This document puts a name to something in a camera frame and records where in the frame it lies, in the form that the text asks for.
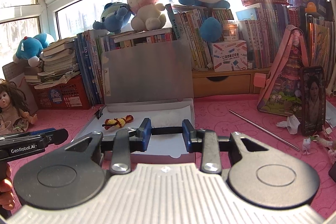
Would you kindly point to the black smartphone standing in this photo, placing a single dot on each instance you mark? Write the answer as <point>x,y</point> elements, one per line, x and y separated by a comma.
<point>313,100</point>

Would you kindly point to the person left hand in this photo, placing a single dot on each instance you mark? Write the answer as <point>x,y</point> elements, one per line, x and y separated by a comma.
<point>7,197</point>

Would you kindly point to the pink rabbit print mat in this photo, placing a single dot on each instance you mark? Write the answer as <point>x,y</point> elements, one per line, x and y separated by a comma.
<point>212,113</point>

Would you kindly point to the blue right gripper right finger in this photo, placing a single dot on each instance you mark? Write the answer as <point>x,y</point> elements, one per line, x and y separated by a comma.
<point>189,136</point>

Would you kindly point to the blue stitch plush toy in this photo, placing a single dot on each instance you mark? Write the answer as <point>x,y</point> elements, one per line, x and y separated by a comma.
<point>114,17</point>

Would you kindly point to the pink triangular toy house box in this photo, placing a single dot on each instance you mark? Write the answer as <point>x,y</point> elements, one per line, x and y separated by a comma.
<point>280,92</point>

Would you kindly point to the blue cat plush toy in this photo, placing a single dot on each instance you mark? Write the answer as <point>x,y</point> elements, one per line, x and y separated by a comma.
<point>30,49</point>

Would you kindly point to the pink white rabbit plush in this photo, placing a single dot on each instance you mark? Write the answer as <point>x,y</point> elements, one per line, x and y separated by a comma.
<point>147,15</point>

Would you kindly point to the black power adapter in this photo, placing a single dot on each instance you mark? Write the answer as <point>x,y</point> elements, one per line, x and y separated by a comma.
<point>332,172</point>

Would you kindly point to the stack of books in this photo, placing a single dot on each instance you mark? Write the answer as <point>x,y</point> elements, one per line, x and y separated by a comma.
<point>58,65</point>

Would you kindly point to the brown haired doll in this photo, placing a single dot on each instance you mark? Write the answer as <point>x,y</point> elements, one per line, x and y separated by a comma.
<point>15,115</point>

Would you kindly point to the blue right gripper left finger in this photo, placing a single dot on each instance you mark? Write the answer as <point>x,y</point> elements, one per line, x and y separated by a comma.
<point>143,135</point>

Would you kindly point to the yellow red crochet scrunchie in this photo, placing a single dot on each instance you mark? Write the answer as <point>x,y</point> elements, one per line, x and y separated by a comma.
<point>117,122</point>

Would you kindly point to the wooden drawer shelf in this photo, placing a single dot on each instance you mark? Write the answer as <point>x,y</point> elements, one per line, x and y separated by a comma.
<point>210,83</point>

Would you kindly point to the silver open cardboard box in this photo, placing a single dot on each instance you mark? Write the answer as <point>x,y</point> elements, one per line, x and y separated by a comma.
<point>146,81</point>

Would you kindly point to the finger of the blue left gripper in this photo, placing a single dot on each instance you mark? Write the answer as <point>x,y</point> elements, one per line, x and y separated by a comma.
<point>44,131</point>

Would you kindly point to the metal rod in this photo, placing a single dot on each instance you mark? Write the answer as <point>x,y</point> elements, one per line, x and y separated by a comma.
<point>266,131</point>

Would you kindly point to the white origami paper figure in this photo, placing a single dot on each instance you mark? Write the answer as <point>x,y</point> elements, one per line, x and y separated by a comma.
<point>291,124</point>

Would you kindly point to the white pencil print box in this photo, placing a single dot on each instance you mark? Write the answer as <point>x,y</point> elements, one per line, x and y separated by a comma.
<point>230,56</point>

